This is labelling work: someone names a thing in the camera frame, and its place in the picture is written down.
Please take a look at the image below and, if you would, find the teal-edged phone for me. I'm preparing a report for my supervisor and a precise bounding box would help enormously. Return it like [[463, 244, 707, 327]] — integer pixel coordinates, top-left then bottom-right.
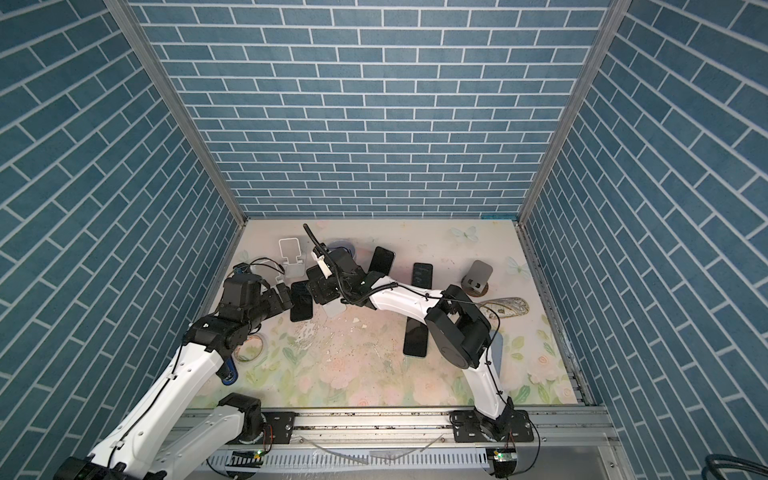
[[369, 246, 395, 276]]

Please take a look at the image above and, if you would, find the white stand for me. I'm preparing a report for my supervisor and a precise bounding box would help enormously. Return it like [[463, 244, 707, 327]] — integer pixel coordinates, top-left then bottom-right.
[[322, 298, 347, 319], [278, 237, 306, 279]]

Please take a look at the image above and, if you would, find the purple-cased black phone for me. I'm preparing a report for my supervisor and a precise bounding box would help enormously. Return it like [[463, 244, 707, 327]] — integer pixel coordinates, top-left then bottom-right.
[[411, 262, 433, 289]]

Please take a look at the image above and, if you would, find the wooden base metal stand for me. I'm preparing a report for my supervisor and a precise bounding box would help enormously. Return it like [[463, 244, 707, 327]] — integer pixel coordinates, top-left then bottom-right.
[[461, 260, 493, 297]]

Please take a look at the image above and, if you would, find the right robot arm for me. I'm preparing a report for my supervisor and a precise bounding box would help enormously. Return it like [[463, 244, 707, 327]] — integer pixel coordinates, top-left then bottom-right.
[[307, 243, 515, 441]]

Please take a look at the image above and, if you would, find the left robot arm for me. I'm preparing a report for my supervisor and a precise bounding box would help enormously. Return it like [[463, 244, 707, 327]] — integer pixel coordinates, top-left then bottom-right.
[[54, 272, 292, 479]]

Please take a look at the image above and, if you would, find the lavender mug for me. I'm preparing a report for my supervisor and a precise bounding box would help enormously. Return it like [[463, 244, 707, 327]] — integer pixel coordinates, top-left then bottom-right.
[[327, 240, 356, 260]]

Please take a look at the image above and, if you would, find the tape roll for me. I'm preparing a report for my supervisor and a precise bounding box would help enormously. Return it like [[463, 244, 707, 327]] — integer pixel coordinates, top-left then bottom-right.
[[233, 333, 267, 363]]

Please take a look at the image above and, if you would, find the map-patterned pouch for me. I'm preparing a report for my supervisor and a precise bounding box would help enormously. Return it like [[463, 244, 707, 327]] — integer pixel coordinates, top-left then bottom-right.
[[479, 297, 530, 319]]

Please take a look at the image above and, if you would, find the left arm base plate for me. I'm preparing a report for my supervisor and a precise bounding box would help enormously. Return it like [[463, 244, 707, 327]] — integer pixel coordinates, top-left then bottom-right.
[[236, 411, 297, 446]]

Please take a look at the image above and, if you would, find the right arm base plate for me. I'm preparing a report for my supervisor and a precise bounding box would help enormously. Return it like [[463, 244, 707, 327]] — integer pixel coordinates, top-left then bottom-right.
[[448, 409, 535, 444]]

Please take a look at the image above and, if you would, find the aluminium rail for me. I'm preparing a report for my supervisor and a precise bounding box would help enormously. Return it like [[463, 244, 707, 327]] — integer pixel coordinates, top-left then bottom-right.
[[122, 405, 625, 450]]

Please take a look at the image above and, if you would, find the black cable bottom right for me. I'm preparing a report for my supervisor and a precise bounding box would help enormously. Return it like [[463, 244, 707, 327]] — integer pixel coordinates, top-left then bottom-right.
[[700, 453, 768, 480]]

